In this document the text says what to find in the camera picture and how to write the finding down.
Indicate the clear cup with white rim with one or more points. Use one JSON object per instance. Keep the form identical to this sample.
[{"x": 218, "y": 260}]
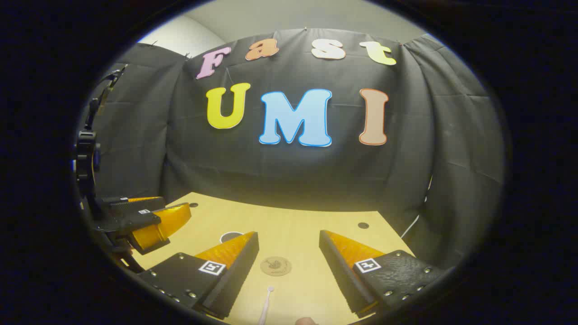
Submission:
[{"x": 231, "y": 237}]

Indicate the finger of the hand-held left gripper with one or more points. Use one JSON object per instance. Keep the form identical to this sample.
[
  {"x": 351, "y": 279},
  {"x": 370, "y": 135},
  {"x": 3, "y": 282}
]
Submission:
[
  {"x": 131, "y": 205},
  {"x": 158, "y": 225}
]

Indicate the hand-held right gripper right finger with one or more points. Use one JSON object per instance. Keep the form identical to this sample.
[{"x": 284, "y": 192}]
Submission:
[{"x": 338, "y": 271}]

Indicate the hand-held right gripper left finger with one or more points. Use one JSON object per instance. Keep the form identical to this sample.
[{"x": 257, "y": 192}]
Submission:
[{"x": 239, "y": 271}]

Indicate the white toothbrush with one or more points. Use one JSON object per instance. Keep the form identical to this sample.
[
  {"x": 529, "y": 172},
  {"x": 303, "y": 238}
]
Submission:
[{"x": 267, "y": 302}]

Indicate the black backdrop cloth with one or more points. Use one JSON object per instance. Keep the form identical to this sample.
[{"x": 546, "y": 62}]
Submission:
[{"x": 293, "y": 171}]

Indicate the round brown coaster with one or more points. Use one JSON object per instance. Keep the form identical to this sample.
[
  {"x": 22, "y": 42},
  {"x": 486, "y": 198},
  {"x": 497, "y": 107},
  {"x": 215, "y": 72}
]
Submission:
[{"x": 276, "y": 266}]

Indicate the light wooden desktop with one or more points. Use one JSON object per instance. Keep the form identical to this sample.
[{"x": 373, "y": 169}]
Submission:
[{"x": 289, "y": 225}]

